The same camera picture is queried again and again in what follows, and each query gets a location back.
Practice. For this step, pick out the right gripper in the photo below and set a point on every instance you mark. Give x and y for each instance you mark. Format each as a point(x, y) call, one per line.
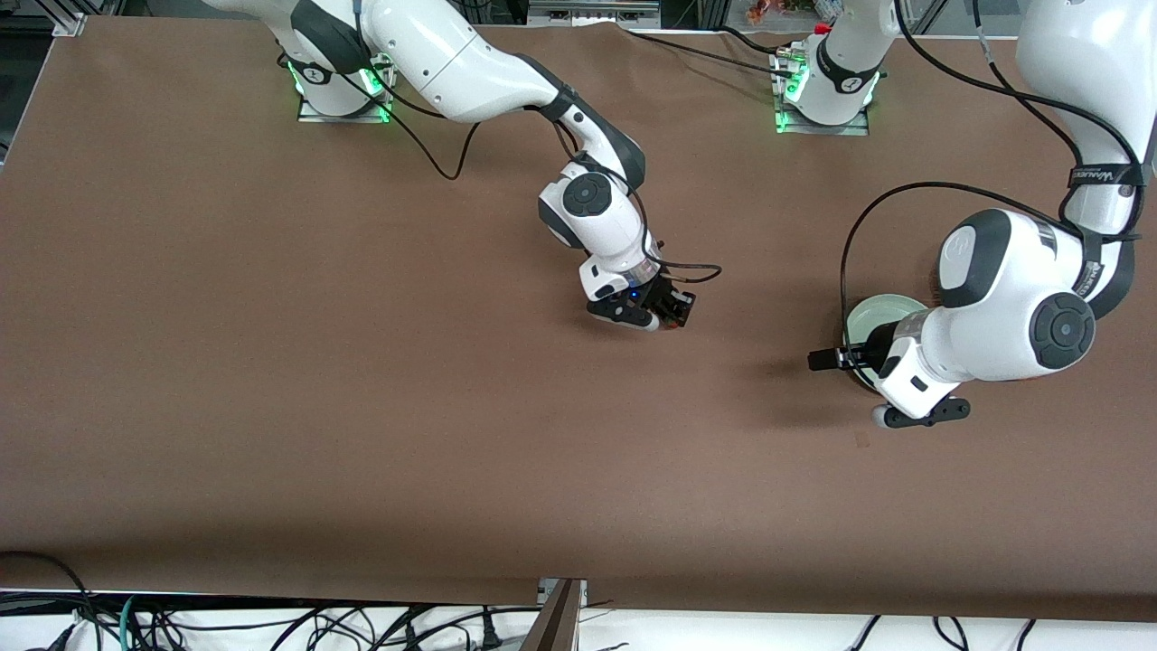
point(663, 296)

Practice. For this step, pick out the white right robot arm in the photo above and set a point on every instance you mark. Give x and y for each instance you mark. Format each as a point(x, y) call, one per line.
point(452, 63)

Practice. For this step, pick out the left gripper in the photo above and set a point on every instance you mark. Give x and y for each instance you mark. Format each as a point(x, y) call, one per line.
point(874, 349)

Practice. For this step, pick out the aluminium frame profile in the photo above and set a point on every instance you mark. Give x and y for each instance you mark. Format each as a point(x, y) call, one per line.
point(72, 23)

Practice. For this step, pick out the brown table cover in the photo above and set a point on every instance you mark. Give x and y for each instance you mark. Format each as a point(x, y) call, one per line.
point(578, 452)

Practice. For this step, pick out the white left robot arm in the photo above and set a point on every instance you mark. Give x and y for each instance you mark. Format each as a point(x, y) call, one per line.
point(1003, 298)

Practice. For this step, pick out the orange colourful toys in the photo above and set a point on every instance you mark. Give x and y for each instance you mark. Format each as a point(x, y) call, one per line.
point(764, 11)

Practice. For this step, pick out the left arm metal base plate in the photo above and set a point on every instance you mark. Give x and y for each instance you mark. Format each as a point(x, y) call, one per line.
point(854, 129)

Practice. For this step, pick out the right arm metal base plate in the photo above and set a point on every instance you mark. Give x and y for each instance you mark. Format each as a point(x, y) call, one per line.
point(316, 116)

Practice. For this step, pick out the pale green round plate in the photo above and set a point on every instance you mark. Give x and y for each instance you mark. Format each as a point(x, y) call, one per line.
point(881, 312)

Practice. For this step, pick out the grey metal frame bar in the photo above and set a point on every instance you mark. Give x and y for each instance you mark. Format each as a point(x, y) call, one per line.
point(592, 14)

